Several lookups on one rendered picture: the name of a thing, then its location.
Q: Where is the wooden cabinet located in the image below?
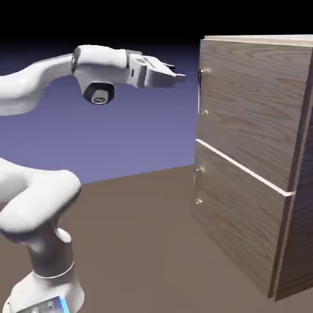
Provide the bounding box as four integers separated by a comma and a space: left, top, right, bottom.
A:
191, 34, 313, 302

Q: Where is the short metal door handle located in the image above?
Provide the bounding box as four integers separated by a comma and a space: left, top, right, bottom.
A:
193, 166, 205, 205

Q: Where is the small wooden cabinet door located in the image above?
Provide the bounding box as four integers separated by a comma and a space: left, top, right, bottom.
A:
191, 141, 292, 298

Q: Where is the large wooden cabinet door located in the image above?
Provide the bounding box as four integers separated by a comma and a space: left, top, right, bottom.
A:
195, 39, 313, 193

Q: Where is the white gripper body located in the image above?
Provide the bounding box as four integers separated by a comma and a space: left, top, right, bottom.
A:
142, 55, 177, 89

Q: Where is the long metal door handle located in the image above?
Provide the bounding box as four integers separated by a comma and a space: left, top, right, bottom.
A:
197, 68, 211, 117

